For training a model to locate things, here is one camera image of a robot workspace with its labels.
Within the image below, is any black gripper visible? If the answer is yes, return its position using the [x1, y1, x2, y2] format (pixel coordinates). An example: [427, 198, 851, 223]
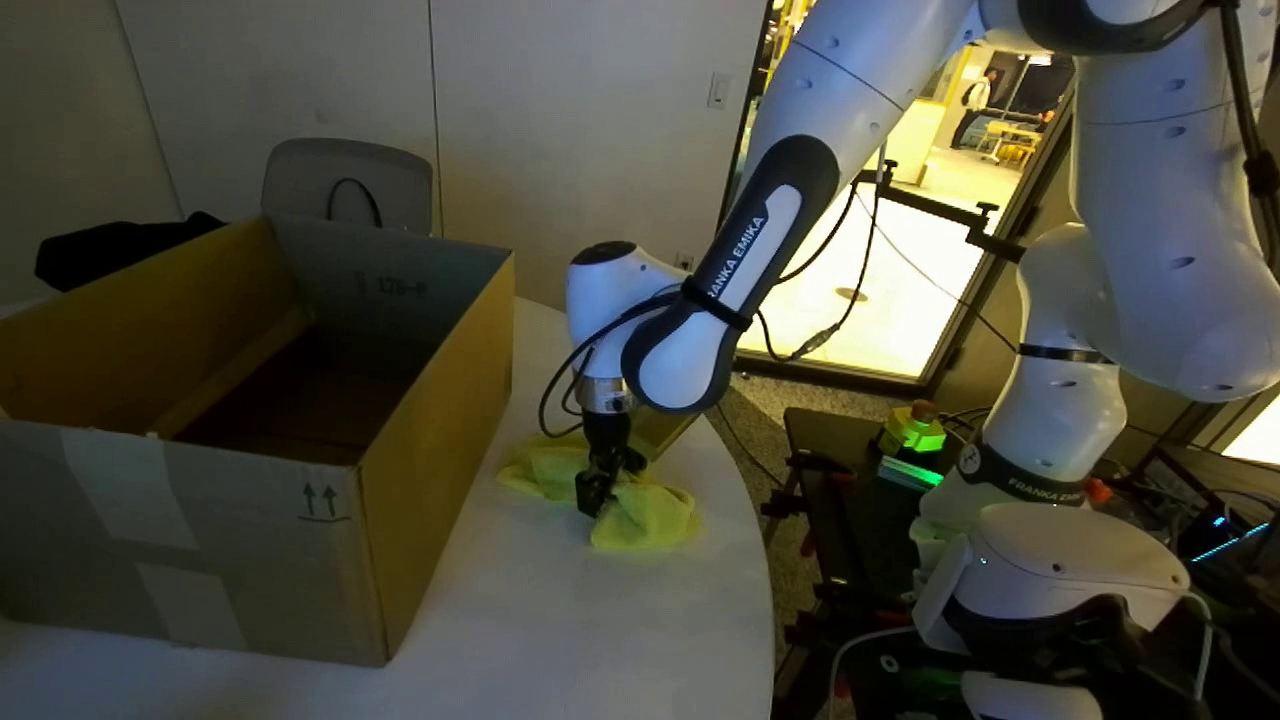
[572, 406, 653, 524]

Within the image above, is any yellow cloth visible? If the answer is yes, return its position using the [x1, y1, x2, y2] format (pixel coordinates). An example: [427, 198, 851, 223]
[497, 436, 706, 562]

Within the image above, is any brown cardboard box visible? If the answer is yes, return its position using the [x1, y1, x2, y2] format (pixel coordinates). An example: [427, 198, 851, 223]
[0, 212, 519, 672]

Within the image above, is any grey chair backrest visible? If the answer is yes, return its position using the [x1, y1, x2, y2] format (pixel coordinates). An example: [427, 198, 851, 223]
[255, 135, 439, 241]

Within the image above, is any black cloth heap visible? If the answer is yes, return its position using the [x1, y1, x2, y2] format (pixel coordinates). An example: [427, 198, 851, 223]
[31, 209, 227, 298]

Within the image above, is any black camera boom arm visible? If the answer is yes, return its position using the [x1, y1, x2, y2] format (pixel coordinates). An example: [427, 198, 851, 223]
[867, 156, 1034, 267]

